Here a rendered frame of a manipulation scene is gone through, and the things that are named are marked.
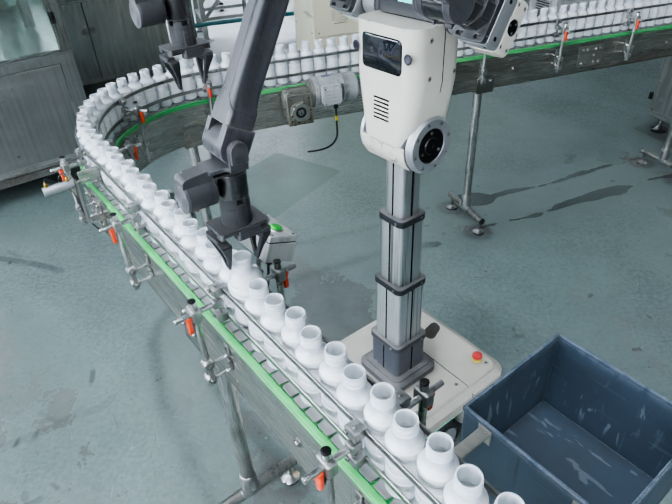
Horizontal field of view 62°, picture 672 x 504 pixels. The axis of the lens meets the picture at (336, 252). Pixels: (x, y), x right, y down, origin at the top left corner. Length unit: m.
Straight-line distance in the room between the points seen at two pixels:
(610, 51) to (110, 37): 4.52
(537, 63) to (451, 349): 1.66
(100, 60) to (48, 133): 2.13
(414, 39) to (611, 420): 0.95
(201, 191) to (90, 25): 5.22
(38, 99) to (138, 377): 2.15
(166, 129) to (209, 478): 1.40
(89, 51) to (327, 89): 3.97
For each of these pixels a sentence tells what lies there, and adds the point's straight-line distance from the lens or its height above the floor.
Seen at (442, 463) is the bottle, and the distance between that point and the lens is 0.82.
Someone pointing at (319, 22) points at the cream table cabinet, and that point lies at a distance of 5.03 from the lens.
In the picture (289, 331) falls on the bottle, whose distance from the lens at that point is 1.01.
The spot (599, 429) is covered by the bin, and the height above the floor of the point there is 0.77.
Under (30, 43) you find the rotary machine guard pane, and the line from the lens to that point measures 4.09.
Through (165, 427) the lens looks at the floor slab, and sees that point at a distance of 2.42.
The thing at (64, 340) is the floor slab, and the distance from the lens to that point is 2.98.
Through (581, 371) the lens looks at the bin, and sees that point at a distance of 1.35.
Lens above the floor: 1.82
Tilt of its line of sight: 35 degrees down
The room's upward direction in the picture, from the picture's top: 3 degrees counter-clockwise
